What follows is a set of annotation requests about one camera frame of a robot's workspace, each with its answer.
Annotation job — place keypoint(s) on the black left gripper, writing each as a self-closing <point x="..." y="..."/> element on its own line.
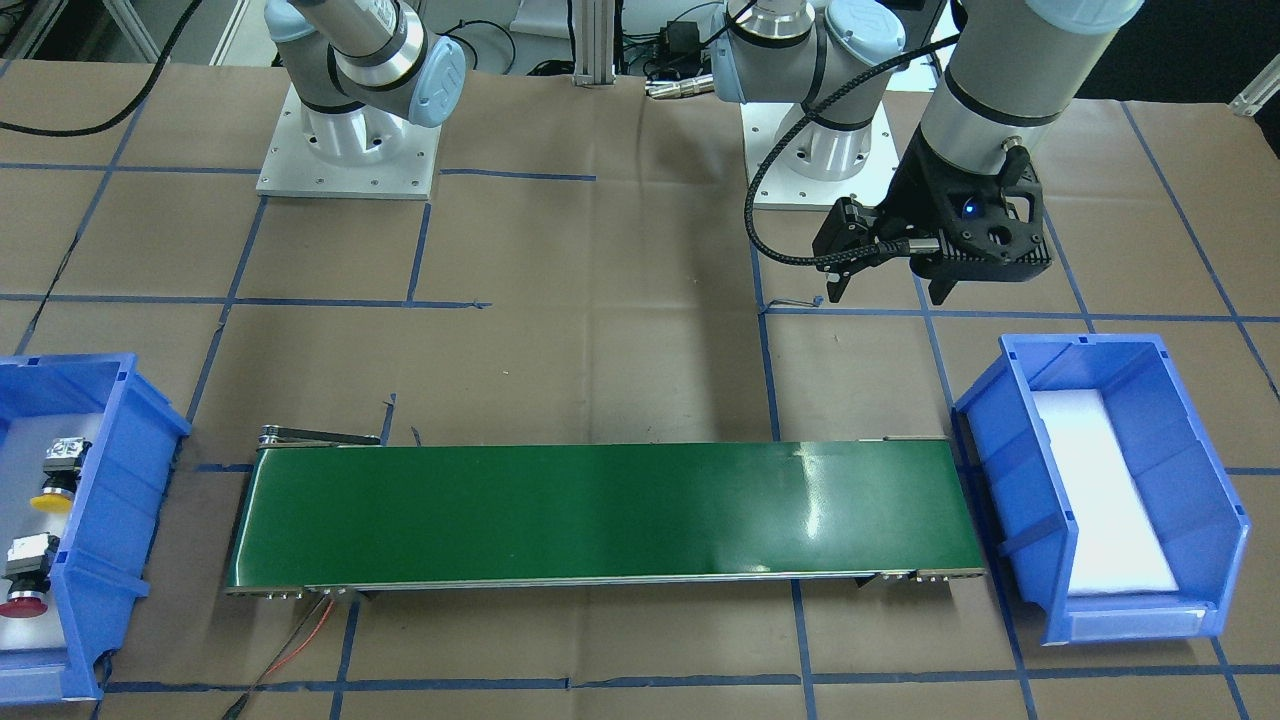
<point x="908" y="198"/>

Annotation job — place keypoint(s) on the yellow push button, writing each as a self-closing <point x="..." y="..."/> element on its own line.
<point x="62" y="465"/>

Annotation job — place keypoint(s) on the red push button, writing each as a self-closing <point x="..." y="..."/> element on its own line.
<point x="28" y="568"/>

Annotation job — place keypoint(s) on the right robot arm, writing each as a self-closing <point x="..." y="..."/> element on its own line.
<point x="346" y="55"/>

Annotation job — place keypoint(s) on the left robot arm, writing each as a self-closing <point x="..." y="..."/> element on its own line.
<point x="1014" y="68"/>

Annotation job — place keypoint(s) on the blue bin with foam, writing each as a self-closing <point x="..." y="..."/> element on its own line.
<point x="1119" y="519"/>
<point x="105" y="540"/>

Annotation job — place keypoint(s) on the green conveyor belt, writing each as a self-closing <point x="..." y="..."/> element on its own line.
<point x="370" y="518"/>

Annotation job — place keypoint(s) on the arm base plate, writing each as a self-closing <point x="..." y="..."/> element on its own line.
<point x="819" y="166"/>
<point x="361" y="154"/>

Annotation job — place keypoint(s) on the aluminium frame post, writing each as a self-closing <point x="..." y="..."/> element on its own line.
<point x="595" y="39"/>

